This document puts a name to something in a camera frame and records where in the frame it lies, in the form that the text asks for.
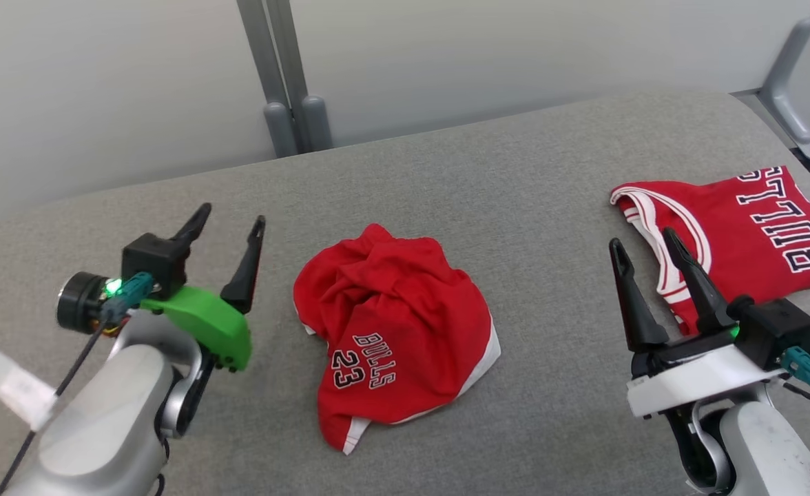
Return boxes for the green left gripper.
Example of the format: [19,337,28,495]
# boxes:
[140,203,266,373]

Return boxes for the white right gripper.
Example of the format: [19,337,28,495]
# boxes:
[609,227,788,469]

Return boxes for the grey fabric sofa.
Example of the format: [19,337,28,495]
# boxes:
[0,92,810,496]

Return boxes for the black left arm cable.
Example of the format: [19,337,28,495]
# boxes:
[0,317,113,496]

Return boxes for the red Bulls 23 shorts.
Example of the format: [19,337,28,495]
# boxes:
[293,223,501,455]

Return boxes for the red Bulls jersey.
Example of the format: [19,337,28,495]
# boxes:
[610,165,810,336]

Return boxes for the white left cable label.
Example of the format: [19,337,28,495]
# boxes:
[0,331,58,431]

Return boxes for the grey partition post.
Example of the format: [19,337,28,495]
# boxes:
[236,0,300,158]
[265,0,333,153]

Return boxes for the teal left camera connector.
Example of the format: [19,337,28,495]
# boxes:
[100,271,154,324]

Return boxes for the grey metal floor bracket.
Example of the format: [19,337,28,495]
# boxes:
[760,0,810,161]

